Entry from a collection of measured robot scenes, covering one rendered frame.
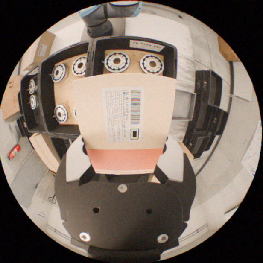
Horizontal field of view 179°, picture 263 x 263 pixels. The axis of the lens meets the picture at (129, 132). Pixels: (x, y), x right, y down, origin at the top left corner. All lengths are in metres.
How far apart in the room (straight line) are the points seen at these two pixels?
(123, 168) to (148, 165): 0.04
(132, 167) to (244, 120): 2.87
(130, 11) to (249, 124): 2.86
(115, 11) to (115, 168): 0.55
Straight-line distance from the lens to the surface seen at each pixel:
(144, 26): 0.72
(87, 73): 0.32
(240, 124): 2.91
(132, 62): 0.40
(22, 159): 3.39
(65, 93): 0.50
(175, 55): 0.36
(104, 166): 0.15
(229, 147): 3.05
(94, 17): 0.51
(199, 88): 1.17
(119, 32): 0.60
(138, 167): 0.15
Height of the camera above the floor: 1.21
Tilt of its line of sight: 61 degrees down
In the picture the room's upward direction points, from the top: 176 degrees clockwise
